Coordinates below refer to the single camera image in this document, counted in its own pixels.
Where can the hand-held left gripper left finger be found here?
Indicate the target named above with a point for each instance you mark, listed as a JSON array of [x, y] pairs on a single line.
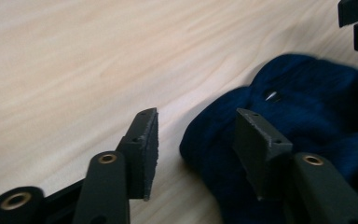
[[141, 155]]

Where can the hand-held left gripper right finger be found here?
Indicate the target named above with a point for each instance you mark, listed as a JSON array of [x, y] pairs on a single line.
[[261, 155]]

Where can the dark blue garment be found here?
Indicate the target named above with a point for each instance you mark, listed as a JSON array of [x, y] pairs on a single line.
[[307, 109]]

